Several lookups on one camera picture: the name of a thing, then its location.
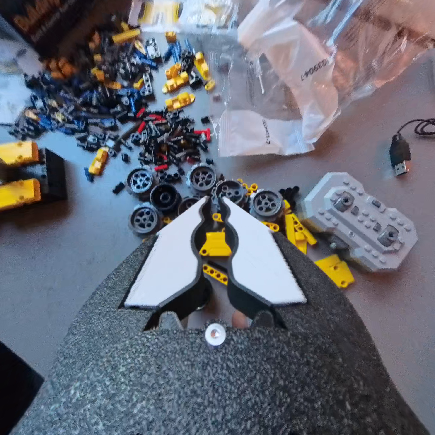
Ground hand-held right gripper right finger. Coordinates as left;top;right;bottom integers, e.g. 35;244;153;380
218;196;307;321

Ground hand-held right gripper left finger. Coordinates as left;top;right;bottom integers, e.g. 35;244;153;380
124;196;208;321

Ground yellow black toy vehicle model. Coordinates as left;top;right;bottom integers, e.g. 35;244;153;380
0;140;67;212

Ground grey work desk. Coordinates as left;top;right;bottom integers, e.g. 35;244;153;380
0;14;435;401

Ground heap of yellow toy beams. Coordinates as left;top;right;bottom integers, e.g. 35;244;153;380
201;178;355;289

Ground yellow toy bucket piece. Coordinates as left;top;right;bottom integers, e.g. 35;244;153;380
199;229;234;257

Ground black toy wheel rim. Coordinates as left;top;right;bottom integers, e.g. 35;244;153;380
150;184;182;214

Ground group of grey toy wheels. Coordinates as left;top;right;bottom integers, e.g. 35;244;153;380
126;164;285;236

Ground grey toy battery block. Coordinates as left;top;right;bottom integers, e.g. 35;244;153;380
301;172;419;273

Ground pile of black red pins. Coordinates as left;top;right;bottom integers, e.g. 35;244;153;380
116;108;214;184

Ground white crumpled plastic bag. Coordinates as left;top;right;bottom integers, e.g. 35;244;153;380
217;15;341;157

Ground person's dark clothed body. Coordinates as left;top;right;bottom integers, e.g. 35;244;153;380
0;340;45;435

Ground pile of mixed small pieces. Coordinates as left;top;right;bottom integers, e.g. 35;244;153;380
8;20;216;160

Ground clear crumpled plastic bag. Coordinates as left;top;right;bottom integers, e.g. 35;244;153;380
177;0;435;157

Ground blue cardboard box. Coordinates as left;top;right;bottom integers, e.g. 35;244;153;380
0;0;99;55

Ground black usb cable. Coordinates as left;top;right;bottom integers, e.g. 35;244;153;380
388;117;435;177

